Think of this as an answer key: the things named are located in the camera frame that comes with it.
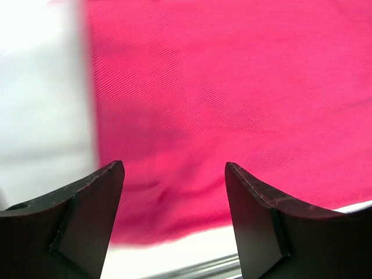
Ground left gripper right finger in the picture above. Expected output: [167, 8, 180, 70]
[225, 162, 371, 278]

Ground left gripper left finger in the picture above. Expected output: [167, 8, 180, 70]
[1, 161, 124, 278]

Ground pink trousers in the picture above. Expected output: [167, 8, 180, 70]
[85, 1, 371, 245]

